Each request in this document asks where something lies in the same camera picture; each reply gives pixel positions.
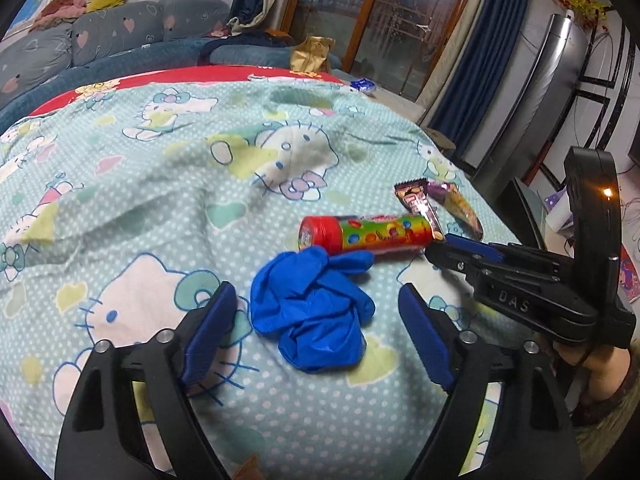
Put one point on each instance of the world map poster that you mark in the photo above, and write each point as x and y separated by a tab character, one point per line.
32	2

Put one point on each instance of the black line wall decor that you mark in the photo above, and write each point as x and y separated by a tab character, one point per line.
605	85

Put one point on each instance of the blue white packet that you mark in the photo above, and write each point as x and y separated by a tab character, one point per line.
362	86

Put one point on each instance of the purple box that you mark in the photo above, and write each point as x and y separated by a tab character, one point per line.
556	200

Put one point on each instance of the yellow flower branches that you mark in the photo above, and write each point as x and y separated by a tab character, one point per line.
582	5

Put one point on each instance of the shiny purple candy wrapper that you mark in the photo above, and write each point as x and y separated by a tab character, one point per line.
460	207

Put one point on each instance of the gold paper bag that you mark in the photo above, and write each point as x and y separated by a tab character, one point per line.
312	55

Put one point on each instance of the wooden framed glass door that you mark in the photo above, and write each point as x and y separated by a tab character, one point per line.
380	25

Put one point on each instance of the dark stool with cardboard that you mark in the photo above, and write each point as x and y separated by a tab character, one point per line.
442	138

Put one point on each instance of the cat print teal blanket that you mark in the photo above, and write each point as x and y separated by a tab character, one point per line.
150	210

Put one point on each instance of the blue sofa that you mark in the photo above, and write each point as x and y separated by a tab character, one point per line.
125	60

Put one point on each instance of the colourful booklet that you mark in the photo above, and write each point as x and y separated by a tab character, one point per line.
631	280

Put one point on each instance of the grey standing air conditioner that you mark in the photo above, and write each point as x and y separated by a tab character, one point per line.
535	100

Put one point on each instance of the person's right forearm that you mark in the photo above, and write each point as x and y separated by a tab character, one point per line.
600	412

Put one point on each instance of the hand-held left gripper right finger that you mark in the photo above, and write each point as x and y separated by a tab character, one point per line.
425	340

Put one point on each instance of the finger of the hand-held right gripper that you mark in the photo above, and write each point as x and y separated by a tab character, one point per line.
450	260
475	247

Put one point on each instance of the pile of clothes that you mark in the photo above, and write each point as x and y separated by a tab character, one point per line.
62	10

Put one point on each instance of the blue rubber glove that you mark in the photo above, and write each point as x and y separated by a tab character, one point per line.
310	310

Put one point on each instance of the brown purple candy wrapper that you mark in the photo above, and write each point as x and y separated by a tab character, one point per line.
417	205

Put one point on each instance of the grey heart print cushion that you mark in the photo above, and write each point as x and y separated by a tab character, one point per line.
35	57
117	32
195	15

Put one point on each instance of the dark cloth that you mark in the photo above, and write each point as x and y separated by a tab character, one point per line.
260	39

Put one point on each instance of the white box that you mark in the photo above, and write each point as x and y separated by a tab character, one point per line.
562	220

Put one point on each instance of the pink white cloth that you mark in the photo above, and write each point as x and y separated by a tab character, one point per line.
221	33

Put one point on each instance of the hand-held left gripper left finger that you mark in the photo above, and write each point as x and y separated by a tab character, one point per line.
210	332

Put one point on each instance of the red bed sheet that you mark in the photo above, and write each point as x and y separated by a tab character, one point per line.
150	80

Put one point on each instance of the person's right hand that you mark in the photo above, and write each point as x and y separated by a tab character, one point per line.
607	370

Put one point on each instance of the red candy tube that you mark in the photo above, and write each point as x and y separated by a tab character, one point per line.
380	232

